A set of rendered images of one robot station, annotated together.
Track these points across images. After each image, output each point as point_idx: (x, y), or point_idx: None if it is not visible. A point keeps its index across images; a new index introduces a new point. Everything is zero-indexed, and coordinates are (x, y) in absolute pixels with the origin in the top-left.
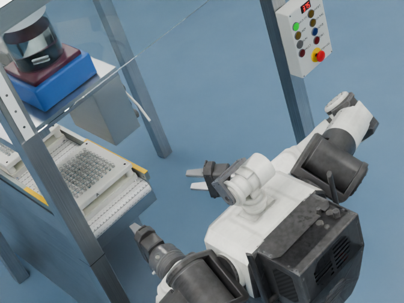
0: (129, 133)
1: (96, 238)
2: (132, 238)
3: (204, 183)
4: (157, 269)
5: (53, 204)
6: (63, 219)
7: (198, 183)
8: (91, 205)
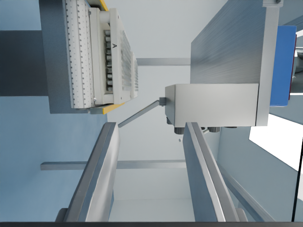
0: (176, 108)
1: (59, 8)
2: (15, 77)
3: (109, 196)
4: None
5: None
6: None
7: (116, 163)
8: (102, 38)
